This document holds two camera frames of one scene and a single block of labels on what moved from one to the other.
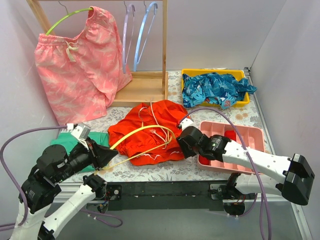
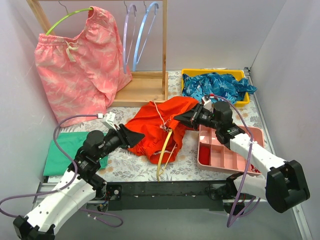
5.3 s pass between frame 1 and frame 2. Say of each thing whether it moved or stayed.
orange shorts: moved
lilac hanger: stayed
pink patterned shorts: stayed
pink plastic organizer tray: stayed
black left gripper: moved
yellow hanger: moved
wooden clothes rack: stayed
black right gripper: moved
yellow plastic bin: stayed
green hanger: stayed
